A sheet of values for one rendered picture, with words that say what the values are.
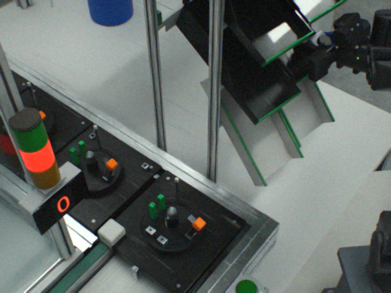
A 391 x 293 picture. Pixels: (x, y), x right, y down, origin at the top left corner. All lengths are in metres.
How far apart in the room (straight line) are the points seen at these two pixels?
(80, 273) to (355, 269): 0.58
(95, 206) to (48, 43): 0.80
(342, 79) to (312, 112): 1.67
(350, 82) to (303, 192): 1.69
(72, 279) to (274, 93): 0.60
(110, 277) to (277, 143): 0.50
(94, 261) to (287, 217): 0.50
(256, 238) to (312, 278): 0.17
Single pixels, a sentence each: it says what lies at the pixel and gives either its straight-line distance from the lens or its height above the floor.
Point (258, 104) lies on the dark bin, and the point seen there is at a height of 1.20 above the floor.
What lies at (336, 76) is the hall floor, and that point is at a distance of 3.08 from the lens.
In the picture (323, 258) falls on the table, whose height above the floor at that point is 0.86.
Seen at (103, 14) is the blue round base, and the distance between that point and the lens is 1.92.
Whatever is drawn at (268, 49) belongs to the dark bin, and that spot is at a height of 1.36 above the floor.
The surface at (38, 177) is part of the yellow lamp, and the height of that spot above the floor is 1.30.
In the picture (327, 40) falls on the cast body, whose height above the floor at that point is 1.27.
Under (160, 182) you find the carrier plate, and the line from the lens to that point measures 1.30.
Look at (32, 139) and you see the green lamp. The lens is 0.87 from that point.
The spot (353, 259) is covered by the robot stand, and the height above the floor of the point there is 1.06.
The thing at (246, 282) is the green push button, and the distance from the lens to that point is 1.16.
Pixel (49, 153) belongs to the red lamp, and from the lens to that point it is 0.91.
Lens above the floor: 2.01
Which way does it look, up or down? 49 degrees down
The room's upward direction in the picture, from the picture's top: 2 degrees counter-clockwise
